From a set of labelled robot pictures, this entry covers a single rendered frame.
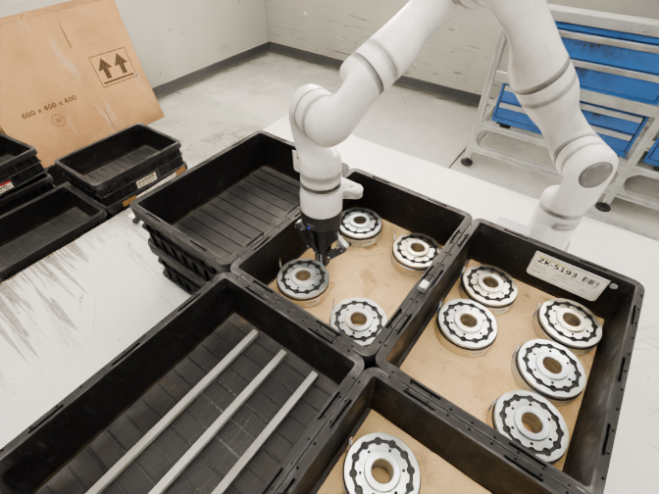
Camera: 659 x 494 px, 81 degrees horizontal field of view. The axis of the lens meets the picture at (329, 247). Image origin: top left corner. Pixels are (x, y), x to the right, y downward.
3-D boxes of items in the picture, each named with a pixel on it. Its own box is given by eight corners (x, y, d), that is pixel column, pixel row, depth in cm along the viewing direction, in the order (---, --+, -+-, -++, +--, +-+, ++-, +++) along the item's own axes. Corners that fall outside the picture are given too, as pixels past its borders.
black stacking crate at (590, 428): (462, 257, 86) (476, 218, 78) (609, 323, 74) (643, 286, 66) (366, 397, 64) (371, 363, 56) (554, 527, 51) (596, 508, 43)
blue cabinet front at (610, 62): (491, 120, 235) (524, 16, 195) (625, 156, 206) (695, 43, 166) (489, 121, 233) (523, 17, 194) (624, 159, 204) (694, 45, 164)
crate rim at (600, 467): (473, 223, 79) (476, 215, 78) (638, 292, 67) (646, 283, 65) (369, 369, 57) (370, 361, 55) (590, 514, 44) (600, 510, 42)
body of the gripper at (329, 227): (289, 204, 68) (292, 242, 75) (328, 222, 65) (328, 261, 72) (315, 183, 73) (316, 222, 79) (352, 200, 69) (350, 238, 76)
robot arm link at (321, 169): (288, 172, 68) (313, 199, 62) (280, 84, 57) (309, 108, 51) (323, 161, 70) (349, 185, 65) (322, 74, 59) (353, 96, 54)
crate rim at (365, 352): (352, 174, 92) (352, 166, 90) (473, 223, 79) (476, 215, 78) (228, 276, 69) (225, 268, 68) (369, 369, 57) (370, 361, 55)
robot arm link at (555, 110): (555, 44, 67) (581, 65, 60) (600, 146, 81) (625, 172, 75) (504, 79, 71) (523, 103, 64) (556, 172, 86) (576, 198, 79)
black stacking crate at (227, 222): (265, 167, 111) (260, 130, 103) (349, 206, 99) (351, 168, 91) (146, 244, 89) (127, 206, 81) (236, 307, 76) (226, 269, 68)
